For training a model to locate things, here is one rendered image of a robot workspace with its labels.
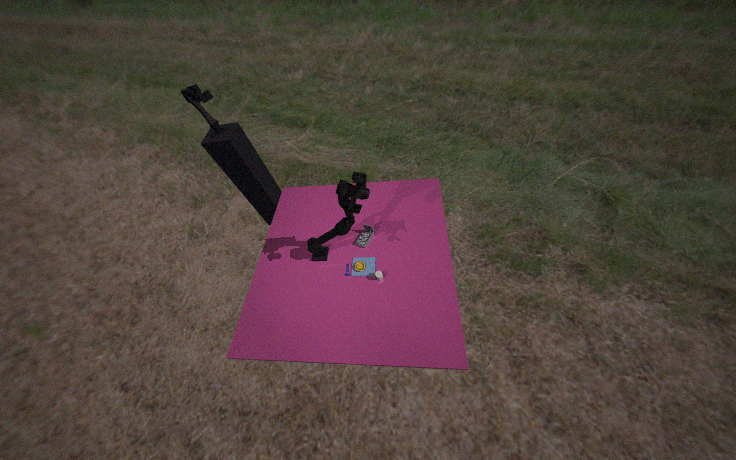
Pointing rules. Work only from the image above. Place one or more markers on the light blue flat mat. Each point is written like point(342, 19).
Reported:
point(369, 269)

